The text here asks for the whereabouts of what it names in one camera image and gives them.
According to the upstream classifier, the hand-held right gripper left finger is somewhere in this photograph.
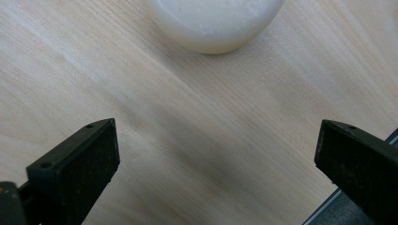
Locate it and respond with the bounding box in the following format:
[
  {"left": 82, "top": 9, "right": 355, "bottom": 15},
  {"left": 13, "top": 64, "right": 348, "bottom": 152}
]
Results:
[{"left": 25, "top": 117, "right": 121, "bottom": 225}]

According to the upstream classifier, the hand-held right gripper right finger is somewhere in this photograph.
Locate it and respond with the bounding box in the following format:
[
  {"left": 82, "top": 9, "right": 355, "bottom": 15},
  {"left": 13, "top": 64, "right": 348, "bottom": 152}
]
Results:
[{"left": 314, "top": 119, "right": 398, "bottom": 225}]

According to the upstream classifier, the white round bowl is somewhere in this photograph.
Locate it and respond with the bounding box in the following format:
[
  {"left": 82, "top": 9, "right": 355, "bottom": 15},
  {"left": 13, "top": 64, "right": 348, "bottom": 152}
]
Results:
[{"left": 144, "top": 0, "right": 286, "bottom": 55}]

